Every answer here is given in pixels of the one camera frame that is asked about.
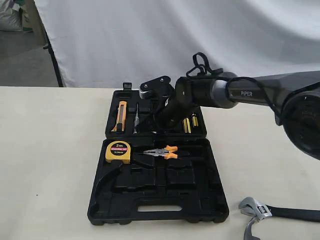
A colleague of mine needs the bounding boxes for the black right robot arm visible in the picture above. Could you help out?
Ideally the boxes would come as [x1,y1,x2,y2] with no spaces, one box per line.
[154,71,320,159]

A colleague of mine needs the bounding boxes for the black plastic tool case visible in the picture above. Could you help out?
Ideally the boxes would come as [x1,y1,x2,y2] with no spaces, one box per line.
[87,82,229,225]

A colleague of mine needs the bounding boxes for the yellow tape measure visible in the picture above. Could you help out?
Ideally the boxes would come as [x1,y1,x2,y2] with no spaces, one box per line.
[105,140,131,165]

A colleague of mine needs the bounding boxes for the adjustable wrench black handle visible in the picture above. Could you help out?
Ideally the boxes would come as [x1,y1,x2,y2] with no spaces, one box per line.
[238,196,320,223]

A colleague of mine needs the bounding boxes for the white sack in background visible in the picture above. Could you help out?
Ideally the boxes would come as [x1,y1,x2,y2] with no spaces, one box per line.
[0,0,22,32]

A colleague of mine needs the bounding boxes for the orange handled pliers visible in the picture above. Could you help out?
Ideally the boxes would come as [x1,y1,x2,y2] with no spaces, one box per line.
[131,144,201,166]

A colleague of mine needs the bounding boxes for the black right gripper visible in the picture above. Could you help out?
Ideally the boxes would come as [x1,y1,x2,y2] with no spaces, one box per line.
[154,83,194,130]

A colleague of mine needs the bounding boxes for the orange utility knife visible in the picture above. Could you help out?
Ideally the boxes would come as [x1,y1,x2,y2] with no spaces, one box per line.
[111,100,127,132]

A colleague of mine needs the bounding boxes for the small yellow black screwdriver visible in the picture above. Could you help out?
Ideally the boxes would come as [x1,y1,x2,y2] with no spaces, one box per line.
[191,113,199,128]

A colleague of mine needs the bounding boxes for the cardboard box in background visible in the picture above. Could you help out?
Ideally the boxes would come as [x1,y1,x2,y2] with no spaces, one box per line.
[20,0,48,47]

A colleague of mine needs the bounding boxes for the steel claw hammer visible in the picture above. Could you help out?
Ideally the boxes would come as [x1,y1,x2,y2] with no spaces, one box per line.
[243,217,260,240]

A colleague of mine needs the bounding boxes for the black backdrop stand pole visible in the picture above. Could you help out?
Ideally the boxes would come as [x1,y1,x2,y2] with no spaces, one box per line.
[42,23,64,88]

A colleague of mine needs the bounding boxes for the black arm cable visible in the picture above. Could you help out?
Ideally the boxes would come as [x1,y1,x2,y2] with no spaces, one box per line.
[185,51,285,126]

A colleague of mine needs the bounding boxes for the white backdrop cloth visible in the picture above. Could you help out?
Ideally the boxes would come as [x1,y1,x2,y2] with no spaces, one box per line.
[35,0,320,88]

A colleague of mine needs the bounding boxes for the clear voltage tester screwdriver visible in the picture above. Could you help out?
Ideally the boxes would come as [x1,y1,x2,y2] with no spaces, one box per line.
[133,103,140,134]

